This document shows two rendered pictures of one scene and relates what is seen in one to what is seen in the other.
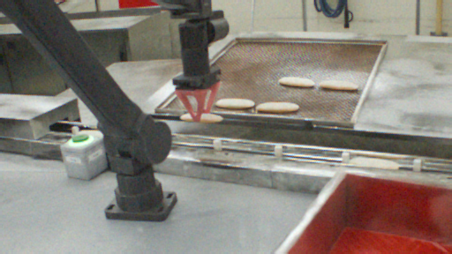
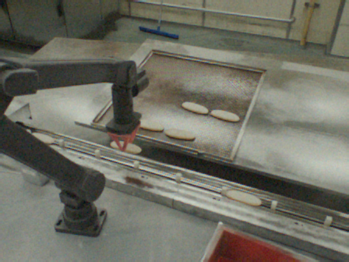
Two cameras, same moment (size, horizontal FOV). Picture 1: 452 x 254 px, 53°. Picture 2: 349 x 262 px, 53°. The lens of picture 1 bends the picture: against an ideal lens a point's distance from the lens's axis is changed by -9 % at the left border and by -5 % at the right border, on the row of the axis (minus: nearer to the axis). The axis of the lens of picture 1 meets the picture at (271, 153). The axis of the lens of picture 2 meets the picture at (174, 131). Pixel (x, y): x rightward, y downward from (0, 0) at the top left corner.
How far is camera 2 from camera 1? 0.34 m
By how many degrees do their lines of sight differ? 11
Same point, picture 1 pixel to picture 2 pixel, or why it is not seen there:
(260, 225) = (163, 246)
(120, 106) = (68, 172)
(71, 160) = (27, 171)
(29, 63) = not seen: outside the picture
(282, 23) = not seen: outside the picture
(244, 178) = (154, 199)
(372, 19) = not seen: outside the picture
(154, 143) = (93, 189)
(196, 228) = (120, 246)
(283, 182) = (180, 207)
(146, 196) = (85, 221)
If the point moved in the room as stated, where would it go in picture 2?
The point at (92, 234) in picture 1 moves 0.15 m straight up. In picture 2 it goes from (45, 247) to (32, 206)
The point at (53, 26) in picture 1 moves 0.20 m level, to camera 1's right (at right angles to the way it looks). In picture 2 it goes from (15, 143) to (128, 145)
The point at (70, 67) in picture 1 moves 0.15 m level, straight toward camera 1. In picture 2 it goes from (30, 164) to (39, 221)
